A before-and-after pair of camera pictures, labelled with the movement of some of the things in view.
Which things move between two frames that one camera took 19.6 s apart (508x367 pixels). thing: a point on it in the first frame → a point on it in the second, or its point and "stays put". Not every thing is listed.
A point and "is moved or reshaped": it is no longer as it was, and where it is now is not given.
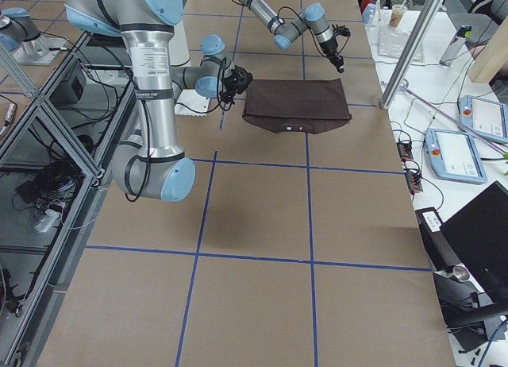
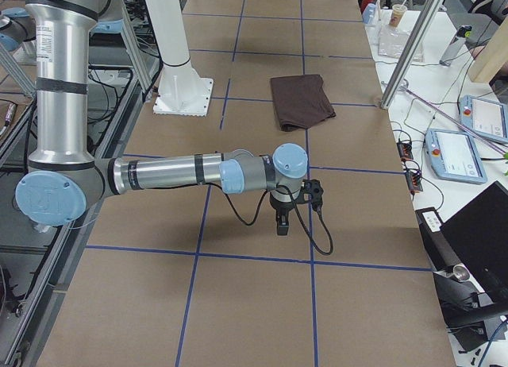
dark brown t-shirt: x=302 y=106 is moved or reshaped
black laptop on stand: x=468 y=256 stays put
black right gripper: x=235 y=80 → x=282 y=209
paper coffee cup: x=398 y=12 stays put
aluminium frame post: x=413 y=45 stays put
